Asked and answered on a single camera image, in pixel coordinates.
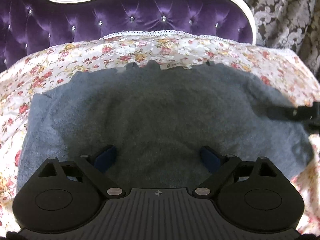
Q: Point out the grey knitted garment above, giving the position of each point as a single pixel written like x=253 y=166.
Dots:
x=158 y=120

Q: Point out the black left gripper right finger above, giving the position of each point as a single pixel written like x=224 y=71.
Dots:
x=221 y=168

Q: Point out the purple tufted sofa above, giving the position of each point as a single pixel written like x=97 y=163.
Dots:
x=29 y=26

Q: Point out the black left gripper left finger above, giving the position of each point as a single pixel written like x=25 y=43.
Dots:
x=94 y=168

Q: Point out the floral bed sheet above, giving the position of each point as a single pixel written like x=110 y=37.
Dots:
x=49 y=68

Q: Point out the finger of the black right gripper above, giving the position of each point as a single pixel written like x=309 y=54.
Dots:
x=308 y=115

